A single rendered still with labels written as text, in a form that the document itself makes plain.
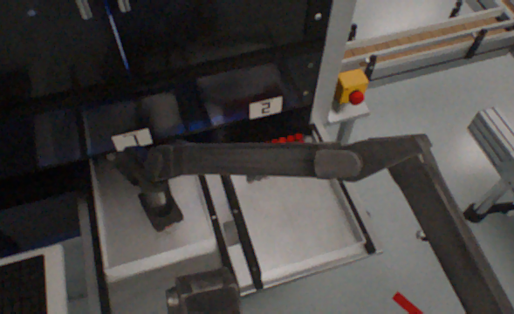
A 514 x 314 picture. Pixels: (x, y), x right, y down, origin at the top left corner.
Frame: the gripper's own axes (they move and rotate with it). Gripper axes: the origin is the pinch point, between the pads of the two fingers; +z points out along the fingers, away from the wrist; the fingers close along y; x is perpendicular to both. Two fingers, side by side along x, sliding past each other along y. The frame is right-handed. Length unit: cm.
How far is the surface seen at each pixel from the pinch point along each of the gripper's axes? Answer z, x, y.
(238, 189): 5.3, -20.9, 1.3
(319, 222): 4.6, -33.5, -17.4
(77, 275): 63, 30, 28
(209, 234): 5.5, -8.3, -5.6
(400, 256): 91, -90, -24
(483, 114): 35, -127, -4
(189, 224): 5.7, -5.5, -0.8
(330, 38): -28, -49, 9
